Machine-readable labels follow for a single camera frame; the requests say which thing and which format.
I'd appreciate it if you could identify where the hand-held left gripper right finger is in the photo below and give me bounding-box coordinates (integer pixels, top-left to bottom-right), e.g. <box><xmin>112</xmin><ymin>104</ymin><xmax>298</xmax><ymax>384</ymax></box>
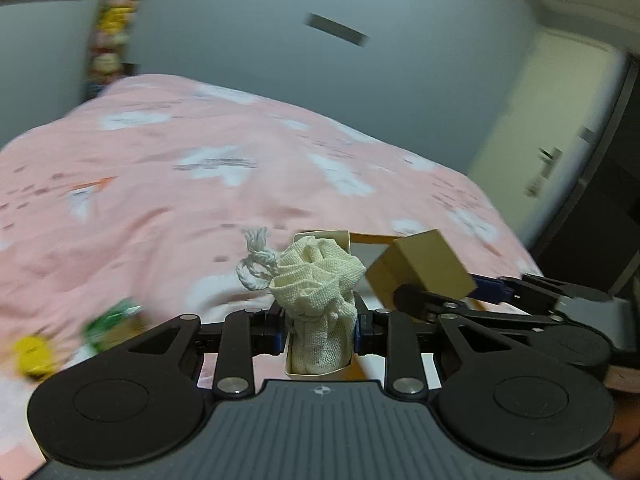
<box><xmin>353</xmin><ymin>309</ymin><xmax>507</xmax><ymax>395</ymax></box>

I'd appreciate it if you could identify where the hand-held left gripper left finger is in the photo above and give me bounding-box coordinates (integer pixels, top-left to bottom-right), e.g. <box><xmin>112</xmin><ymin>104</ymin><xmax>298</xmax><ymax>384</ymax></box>
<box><xmin>127</xmin><ymin>309</ymin><xmax>290</xmax><ymax>397</ymax></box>

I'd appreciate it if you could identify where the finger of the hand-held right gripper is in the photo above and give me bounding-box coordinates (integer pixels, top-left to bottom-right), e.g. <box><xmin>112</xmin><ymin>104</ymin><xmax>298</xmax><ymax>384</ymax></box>
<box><xmin>470</xmin><ymin>273</ymin><xmax>567</xmax><ymax>312</ymax></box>
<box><xmin>392</xmin><ymin>284</ymin><xmax>557</xmax><ymax>334</ymax></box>

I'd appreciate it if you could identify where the cream mesh drawstring bag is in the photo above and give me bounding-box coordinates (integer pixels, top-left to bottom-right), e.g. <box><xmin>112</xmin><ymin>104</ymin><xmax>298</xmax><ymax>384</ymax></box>
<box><xmin>236</xmin><ymin>226</ymin><xmax>364</xmax><ymax>374</ymax></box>

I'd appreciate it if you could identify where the small white box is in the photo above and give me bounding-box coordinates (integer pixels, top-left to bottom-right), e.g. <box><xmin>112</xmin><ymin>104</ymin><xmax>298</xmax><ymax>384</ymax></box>
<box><xmin>284</xmin><ymin>229</ymin><xmax>357</xmax><ymax>377</ymax></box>

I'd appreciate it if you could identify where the green packet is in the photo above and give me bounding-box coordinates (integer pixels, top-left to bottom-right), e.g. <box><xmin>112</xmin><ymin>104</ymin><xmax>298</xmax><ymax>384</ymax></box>
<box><xmin>81</xmin><ymin>299</ymin><xmax>145</xmax><ymax>353</ymax></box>

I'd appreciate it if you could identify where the pink printed blanket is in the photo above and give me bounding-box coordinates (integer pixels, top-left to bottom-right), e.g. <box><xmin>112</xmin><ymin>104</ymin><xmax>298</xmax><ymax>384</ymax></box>
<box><xmin>0</xmin><ymin>73</ymin><xmax>547</xmax><ymax>463</ymax></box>

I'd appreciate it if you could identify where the cream door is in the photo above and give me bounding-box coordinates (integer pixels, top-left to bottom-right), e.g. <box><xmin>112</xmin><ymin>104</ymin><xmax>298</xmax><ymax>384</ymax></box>
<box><xmin>467</xmin><ymin>27</ymin><xmax>628</xmax><ymax>253</ymax></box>

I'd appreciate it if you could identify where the grey ruler strip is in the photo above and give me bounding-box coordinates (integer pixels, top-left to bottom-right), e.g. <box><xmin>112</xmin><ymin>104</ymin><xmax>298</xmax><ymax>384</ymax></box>
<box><xmin>304</xmin><ymin>12</ymin><xmax>369</xmax><ymax>49</ymax></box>

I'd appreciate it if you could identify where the shelf of colourful toys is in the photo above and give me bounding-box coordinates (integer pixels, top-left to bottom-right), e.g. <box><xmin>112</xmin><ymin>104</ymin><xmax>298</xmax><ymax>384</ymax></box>
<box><xmin>86</xmin><ymin>0</ymin><xmax>147</xmax><ymax>98</ymax></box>

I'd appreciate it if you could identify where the door handle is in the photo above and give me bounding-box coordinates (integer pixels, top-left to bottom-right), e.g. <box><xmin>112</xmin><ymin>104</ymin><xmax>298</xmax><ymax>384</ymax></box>
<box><xmin>524</xmin><ymin>146</ymin><xmax>564</xmax><ymax>197</ymax></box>

